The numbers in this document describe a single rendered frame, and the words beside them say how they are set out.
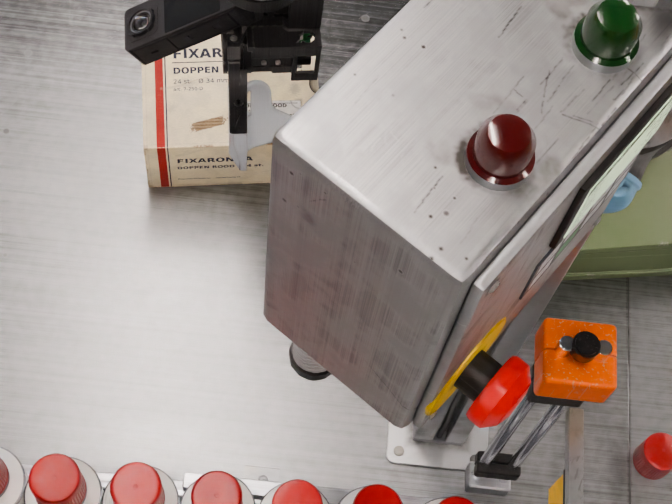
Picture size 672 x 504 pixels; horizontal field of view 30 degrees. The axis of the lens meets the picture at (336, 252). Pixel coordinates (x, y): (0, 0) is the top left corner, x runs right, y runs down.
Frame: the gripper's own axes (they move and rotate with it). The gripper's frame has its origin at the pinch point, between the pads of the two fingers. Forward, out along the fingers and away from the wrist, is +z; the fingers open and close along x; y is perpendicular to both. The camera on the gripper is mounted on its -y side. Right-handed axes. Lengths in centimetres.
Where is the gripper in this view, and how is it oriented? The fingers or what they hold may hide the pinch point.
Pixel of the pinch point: (230, 99)
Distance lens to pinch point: 117.4
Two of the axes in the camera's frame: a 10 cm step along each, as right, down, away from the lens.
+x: -0.8, -9.1, 4.1
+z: -0.9, 4.1, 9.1
